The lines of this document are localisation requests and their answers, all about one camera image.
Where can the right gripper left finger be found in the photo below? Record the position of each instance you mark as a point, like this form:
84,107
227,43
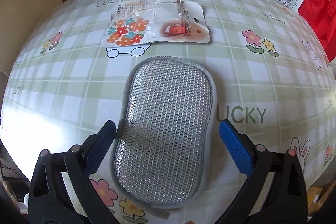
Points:
96,146

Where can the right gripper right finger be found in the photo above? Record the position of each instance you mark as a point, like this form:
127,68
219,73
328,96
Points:
240,147

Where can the green plaid bunny tablecloth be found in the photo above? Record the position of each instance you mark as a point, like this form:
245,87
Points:
274,83

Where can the flower print plastic package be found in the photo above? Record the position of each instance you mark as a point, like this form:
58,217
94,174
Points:
142,22

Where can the red apron on wall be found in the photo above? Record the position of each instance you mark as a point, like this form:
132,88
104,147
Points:
320,14

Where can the silver mesh scrub sponge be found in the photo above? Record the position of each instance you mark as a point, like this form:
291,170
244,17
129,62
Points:
161,155

